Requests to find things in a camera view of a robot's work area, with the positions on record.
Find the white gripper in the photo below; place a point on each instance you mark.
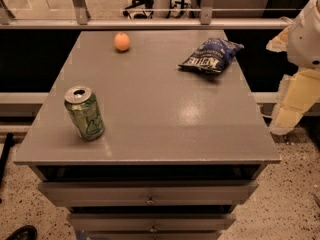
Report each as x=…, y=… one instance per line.
x=304, y=43

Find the green soda can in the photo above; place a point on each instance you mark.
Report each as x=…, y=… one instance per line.
x=82, y=106

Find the blue chip bag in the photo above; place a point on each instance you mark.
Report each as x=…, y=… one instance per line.
x=213, y=56

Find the grey drawer cabinet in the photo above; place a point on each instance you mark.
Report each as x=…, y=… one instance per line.
x=161, y=124

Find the black office chair base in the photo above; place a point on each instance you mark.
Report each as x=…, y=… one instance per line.
x=139, y=9

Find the orange fruit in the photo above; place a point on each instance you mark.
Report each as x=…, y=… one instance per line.
x=122, y=42

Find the lower grey drawer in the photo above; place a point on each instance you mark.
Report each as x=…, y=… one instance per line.
x=151, y=223

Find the grey drawer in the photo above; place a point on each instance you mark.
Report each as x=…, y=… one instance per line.
x=169, y=193
x=151, y=223

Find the metal railing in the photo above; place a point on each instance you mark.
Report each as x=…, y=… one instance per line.
x=77, y=14

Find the upper grey drawer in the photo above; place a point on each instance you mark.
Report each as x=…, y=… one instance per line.
x=169, y=193

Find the black shoe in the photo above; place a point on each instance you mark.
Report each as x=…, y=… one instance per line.
x=27, y=232

